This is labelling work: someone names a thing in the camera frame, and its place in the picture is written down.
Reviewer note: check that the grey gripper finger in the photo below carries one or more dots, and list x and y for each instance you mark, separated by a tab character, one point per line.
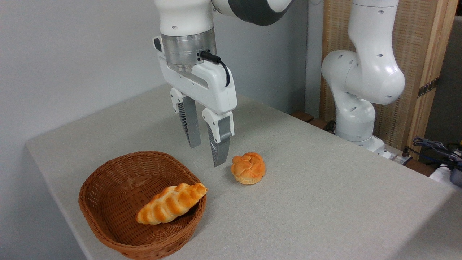
192	126
221	144

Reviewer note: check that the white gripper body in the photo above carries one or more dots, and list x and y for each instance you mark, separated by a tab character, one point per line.
216	90

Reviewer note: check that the round knotted bread bun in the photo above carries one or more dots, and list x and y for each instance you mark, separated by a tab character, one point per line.
248	168

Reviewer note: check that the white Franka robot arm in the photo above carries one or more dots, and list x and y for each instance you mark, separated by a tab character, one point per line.
364	76

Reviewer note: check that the long braided bread loaf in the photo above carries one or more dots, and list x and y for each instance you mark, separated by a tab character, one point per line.
169	204

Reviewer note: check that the brown wicker basket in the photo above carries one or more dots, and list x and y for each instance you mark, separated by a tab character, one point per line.
119	195

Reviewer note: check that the white connector box with plug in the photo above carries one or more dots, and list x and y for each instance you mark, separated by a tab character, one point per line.
401	156

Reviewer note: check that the wooden rattan folding screen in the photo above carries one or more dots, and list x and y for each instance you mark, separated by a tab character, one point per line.
415	36

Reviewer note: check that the black metal screen hinge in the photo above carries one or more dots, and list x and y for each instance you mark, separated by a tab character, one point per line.
428	87

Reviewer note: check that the blue-grey plastic object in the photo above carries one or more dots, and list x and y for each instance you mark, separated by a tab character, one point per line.
457	177

